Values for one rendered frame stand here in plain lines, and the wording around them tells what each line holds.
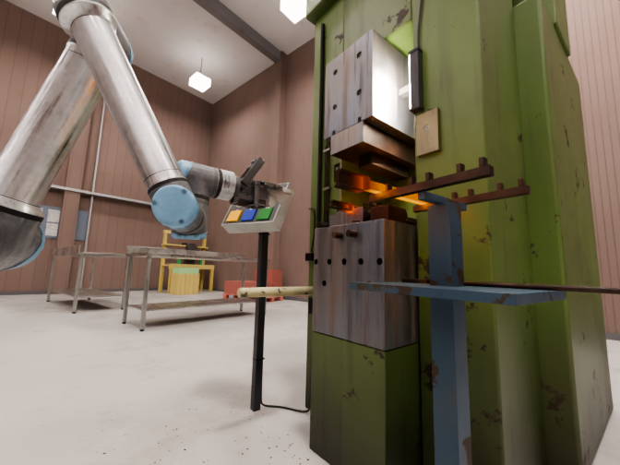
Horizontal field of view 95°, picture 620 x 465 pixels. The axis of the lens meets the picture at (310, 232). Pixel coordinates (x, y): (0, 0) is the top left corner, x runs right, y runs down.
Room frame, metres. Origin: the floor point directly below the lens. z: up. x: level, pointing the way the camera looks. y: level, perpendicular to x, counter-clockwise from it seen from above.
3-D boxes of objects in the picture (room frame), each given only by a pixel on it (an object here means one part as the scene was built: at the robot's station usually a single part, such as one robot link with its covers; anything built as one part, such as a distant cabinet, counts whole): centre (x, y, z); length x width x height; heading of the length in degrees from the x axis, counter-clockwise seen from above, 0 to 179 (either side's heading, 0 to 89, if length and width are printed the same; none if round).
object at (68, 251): (5.19, 4.01, 0.50); 2.01 x 0.74 x 1.01; 51
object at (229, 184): (0.84, 0.26, 0.98); 0.10 x 0.05 x 0.09; 39
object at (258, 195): (0.89, 0.20, 0.97); 0.12 x 0.08 x 0.09; 129
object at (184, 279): (8.31, 3.39, 0.88); 1.38 x 1.21 x 1.76; 139
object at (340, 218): (1.34, -0.31, 0.96); 0.42 x 0.20 x 0.09; 129
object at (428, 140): (1.05, -0.45, 1.27); 0.09 x 0.02 x 0.17; 39
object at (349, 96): (1.31, -0.34, 1.56); 0.42 x 0.39 x 0.40; 129
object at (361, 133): (1.34, -0.31, 1.32); 0.42 x 0.20 x 0.10; 129
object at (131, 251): (4.17, 1.50, 0.49); 1.86 x 0.71 x 0.98; 139
